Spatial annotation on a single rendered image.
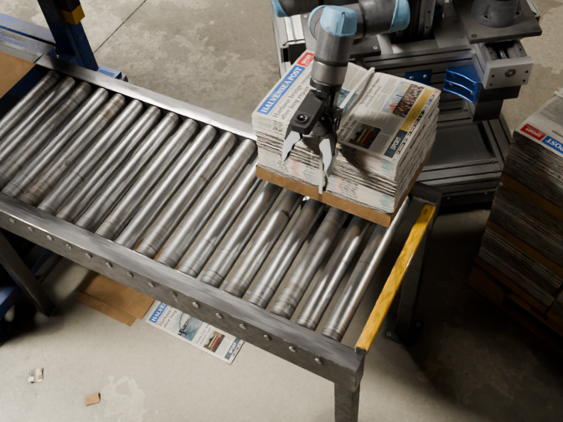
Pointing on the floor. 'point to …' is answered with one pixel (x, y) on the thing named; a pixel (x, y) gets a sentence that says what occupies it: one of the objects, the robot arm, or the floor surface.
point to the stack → (529, 223)
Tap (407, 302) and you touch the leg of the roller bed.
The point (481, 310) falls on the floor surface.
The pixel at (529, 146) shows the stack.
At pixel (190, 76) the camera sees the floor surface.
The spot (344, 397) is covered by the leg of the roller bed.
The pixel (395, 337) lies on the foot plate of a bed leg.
